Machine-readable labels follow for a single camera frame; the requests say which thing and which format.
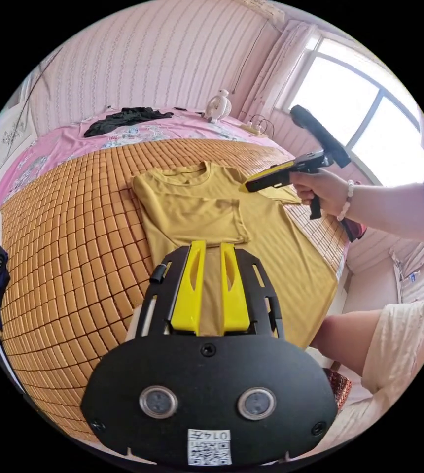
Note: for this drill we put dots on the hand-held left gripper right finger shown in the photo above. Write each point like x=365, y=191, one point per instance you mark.
x=236, y=306

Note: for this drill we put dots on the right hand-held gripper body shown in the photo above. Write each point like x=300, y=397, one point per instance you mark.
x=271, y=182

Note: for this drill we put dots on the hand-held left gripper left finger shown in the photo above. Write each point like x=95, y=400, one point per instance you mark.
x=186, y=295

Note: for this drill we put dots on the yellow short sleeve shirt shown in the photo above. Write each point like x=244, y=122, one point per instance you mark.
x=197, y=207

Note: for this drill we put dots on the person's right forearm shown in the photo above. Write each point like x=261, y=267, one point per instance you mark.
x=397, y=207

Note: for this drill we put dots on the person's right hand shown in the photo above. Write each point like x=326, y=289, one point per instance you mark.
x=321, y=192

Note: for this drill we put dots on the white power strip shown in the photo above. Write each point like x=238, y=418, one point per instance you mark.
x=254, y=127

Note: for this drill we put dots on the white fan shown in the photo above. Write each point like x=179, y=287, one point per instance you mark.
x=218, y=105

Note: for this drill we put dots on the pink curtain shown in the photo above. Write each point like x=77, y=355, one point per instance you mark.
x=275, y=74

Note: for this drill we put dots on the window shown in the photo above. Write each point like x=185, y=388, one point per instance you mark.
x=363, y=111

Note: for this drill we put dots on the bed with woven mat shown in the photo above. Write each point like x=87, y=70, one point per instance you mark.
x=71, y=251

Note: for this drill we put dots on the person's body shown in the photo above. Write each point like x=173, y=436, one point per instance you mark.
x=382, y=340

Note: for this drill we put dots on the black garment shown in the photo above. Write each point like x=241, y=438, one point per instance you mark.
x=127, y=118

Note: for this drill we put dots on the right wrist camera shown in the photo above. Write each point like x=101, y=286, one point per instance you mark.
x=321, y=135

